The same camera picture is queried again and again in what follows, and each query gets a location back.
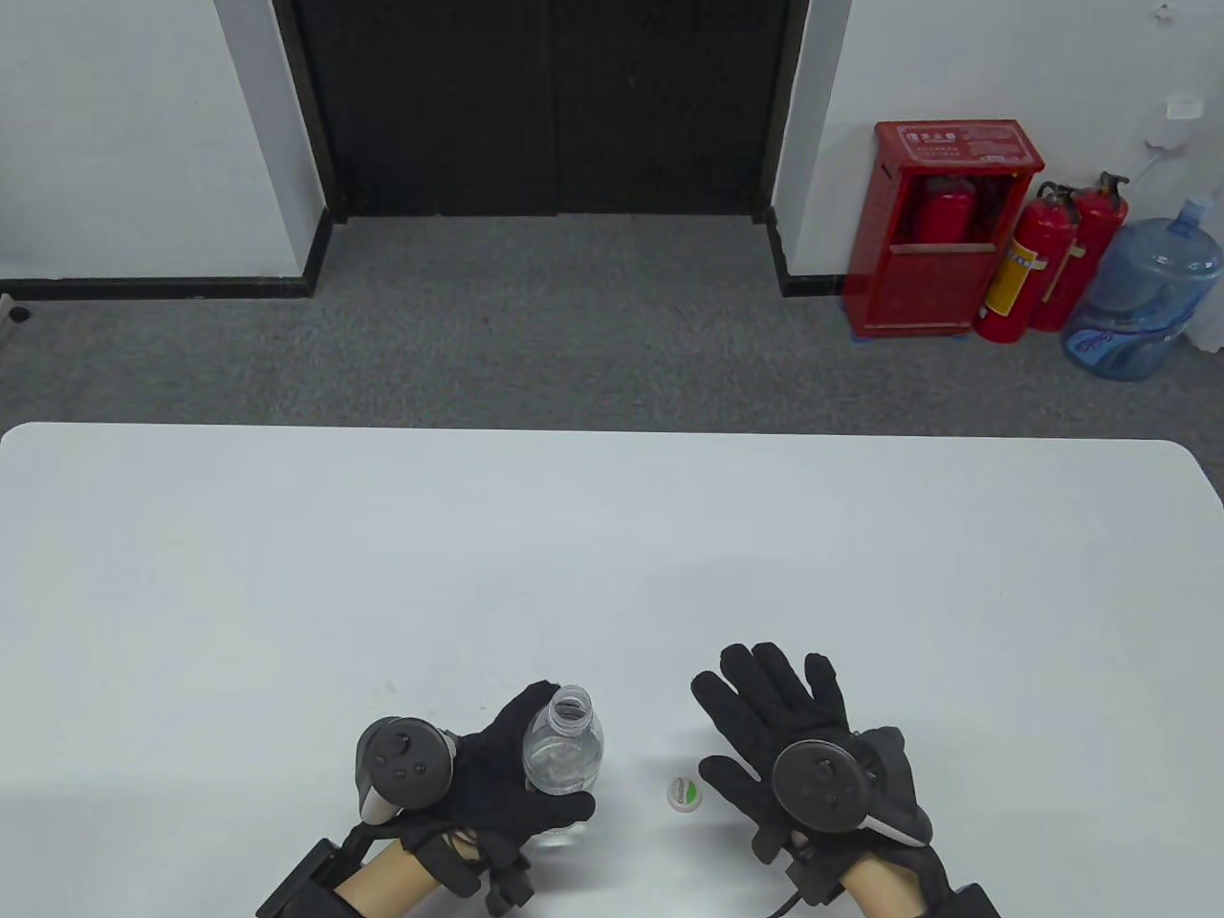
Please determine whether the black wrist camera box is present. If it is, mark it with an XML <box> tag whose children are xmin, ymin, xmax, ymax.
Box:
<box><xmin>916</xmin><ymin>882</ymin><xmax>1002</xmax><ymax>918</ymax></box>
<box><xmin>255</xmin><ymin>836</ymin><xmax>352</xmax><ymax>918</ymax></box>

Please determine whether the dark grey left hand controller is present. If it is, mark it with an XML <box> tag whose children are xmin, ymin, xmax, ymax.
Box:
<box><xmin>355</xmin><ymin>715</ymin><xmax>459</xmax><ymax>826</ymax></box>

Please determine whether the plain red fire extinguisher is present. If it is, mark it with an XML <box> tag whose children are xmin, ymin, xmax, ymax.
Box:
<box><xmin>1030</xmin><ymin>171</ymin><xmax>1132</xmax><ymax>334</ymax></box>

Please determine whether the person's left hand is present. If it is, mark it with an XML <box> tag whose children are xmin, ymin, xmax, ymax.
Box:
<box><xmin>395</xmin><ymin>680</ymin><xmax>599</xmax><ymax>860</ymax></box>

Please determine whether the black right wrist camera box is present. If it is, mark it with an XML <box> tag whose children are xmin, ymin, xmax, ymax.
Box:
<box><xmin>916</xmin><ymin>882</ymin><xmax>1002</xmax><ymax>918</ymax></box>

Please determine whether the person's right hand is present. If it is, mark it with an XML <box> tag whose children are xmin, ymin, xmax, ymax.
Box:
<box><xmin>690</xmin><ymin>642</ymin><xmax>946</xmax><ymax>868</ymax></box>

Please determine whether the red fire extinguisher cabinet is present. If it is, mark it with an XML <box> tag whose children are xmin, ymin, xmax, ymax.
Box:
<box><xmin>841</xmin><ymin>120</ymin><xmax>1046</xmax><ymax>341</ymax></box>

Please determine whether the black double door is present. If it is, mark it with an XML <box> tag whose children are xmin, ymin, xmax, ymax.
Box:
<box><xmin>273</xmin><ymin>0</ymin><xmax>810</xmax><ymax>221</ymax></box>

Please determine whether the clear mineral water bottle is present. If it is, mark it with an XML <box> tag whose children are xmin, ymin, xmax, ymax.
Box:
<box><xmin>521</xmin><ymin>684</ymin><xmax>606</xmax><ymax>854</ymax></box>

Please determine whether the long black baseboard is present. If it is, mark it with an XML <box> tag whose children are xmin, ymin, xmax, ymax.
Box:
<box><xmin>0</xmin><ymin>205</ymin><xmax>335</xmax><ymax>300</ymax></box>

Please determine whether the red extinguisher inside cabinet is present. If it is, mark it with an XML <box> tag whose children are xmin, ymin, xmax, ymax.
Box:
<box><xmin>911</xmin><ymin>175</ymin><xmax>977</xmax><ymax>246</ymax></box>

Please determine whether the person's right forearm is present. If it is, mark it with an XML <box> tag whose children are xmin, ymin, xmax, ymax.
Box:
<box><xmin>840</xmin><ymin>856</ymin><xmax>921</xmax><ymax>918</ymax></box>

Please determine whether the person's left forearm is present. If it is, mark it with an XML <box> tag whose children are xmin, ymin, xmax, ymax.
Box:
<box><xmin>334</xmin><ymin>840</ymin><xmax>452</xmax><ymax>918</ymax></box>

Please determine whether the blue water dispenser jug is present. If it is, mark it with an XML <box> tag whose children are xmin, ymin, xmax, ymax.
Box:
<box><xmin>1061</xmin><ymin>197</ymin><xmax>1224</xmax><ymax>383</ymax></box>

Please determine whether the white wall device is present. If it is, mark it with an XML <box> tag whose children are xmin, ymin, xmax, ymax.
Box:
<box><xmin>1146</xmin><ymin>95</ymin><xmax>1203</xmax><ymax>151</ymax></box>

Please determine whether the short black baseboard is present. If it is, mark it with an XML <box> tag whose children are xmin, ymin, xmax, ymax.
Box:
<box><xmin>763</xmin><ymin>208</ymin><xmax>848</xmax><ymax>298</ymax></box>

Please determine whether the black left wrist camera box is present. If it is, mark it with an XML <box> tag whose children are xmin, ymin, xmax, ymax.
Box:
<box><xmin>255</xmin><ymin>836</ymin><xmax>352</xmax><ymax>918</ymax></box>

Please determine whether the red extinguisher with yellow label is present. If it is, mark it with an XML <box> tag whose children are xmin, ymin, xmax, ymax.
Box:
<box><xmin>973</xmin><ymin>182</ymin><xmax>1081</xmax><ymax>344</ymax></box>

